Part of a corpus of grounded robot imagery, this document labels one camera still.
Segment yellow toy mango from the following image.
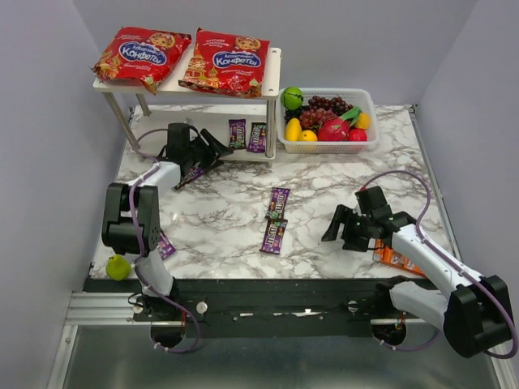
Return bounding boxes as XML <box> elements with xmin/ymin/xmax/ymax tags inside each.
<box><xmin>285</xmin><ymin>118</ymin><xmax>302</xmax><ymax>142</ymax></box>

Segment green toy ball fruit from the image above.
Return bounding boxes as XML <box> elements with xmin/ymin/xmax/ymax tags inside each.
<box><xmin>281</xmin><ymin>87</ymin><xmax>304</xmax><ymax>110</ymax></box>

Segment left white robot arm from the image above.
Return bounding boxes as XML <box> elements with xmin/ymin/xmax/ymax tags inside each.
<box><xmin>101</xmin><ymin>123</ymin><xmax>234</xmax><ymax>297</ymax></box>

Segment white plastic fruit basket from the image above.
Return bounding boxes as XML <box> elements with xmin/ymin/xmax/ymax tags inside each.
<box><xmin>276</xmin><ymin>88</ymin><xmax>380</xmax><ymax>154</ymax></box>

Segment aluminium frame rail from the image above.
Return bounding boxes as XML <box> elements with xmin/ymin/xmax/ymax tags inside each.
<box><xmin>64</xmin><ymin>288</ymin><xmax>447</xmax><ymax>327</ymax></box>

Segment purple m&m pack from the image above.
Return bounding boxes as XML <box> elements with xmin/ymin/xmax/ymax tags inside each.
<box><xmin>157</xmin><ymin>231</ymin><xmax>176</xmax><ymax>260</ymax></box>
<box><xmin>247</xmin><ymin>122</ymin><xmax>267</xmax><ymax>153</ymax></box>
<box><xmin>229</xmin><ymin>119</ymin><xmax>247</xmax><ymax>150</ymax></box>
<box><xmin>174</xmin><ymin>166</ymin><xmax>206</xmax><ymax>190</ymax></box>
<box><xmin>265</xmin><ymin>187</ymin><xmax>290</xmax><ymax>220</ymax></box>
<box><xmin>259</xmin><ymin>219</ymin><xmax>288</xmax><ymax>255</ymax></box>

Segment red toy grapes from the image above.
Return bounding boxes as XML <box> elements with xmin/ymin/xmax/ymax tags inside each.
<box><xmin>299</xmin><ymin>108</ymin><xmax>336</xmax><ymax>130</ymax></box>

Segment pink toy dragon fruit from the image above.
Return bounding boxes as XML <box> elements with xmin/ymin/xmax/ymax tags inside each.
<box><xmin>317</xmin><ymin>106</ymin><xmax>362</xmax><ymax>142</ymax></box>

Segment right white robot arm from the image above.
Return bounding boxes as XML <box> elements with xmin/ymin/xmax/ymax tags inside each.
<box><xmin>321</xmin><ymin>186</ymin><xmax>518</xmax><ymax>357</ymax></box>

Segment orange yellow toy fruit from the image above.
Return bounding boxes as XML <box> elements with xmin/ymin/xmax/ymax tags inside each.
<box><xmin>354</xmin><ymin>113</ymin><xmax>371</xmax><ymax>130</ymax></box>

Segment white two-tier shelf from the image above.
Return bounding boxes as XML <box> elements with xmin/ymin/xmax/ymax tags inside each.
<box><xmin>92</xmin><ymin>45</ymin><xmax>282</xmax><ymax>166</ymax></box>

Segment red candy bag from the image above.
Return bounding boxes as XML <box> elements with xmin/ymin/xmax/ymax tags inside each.
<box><xmin>178</xmin><ymin>28</ymin><xmax>270</xmax><ymax>98</ymax></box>
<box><xmin>92</xmin><ymin>27</ymin><xmax>192</xmax><ymax>94</ymax></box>

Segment green toy pear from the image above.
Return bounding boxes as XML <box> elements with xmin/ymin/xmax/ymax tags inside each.
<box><xmin>105</xmin><ymin>254</ymin><xmax>132</xmax><ymax>281</ymax></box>

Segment red toy apple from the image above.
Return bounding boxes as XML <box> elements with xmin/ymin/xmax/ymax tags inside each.
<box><xmin>348</xmin><ymin>128</ymin><xmax>367</xmax><ymax>142</ymax></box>

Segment dark purple toy grapes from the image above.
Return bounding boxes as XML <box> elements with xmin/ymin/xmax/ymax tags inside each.
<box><xmin>308</xmin><ymin>96</ymin><xmax>353</xmax><ymax>116</ymax></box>

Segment yellow toy lemon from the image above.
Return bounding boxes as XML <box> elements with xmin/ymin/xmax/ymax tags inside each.
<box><xmin>298</xmin><ymin>130</ymin><xmax>318</xmax><ymax>142</ymax></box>

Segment orange snack box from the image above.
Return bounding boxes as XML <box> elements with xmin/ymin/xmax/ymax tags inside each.
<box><xmin>372</xmin><ymin>240</ymin><xmax>426</xmax><ymax>278</ymax></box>

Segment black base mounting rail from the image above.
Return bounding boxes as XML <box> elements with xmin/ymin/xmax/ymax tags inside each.
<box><xmin>84</xmin><ymin>279</ymin><xmax>410</xmax><ymax>345</ymax></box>

